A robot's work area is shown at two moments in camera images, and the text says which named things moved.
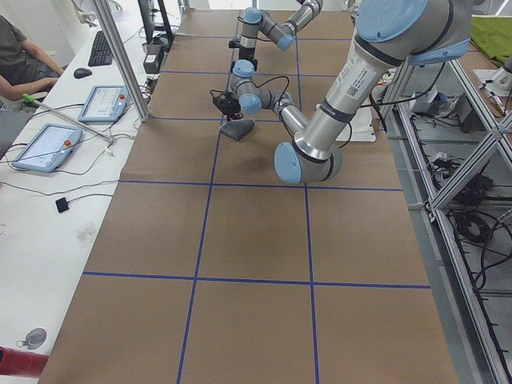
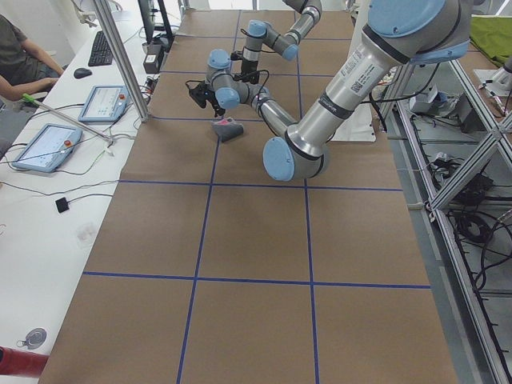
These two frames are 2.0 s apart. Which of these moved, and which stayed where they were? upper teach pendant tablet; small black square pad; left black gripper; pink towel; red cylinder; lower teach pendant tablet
Moved: left black gripper; pink towel
Stayed: small black square pad; upper teach pendant tablet; lower teach pendant tablet; red cylinder
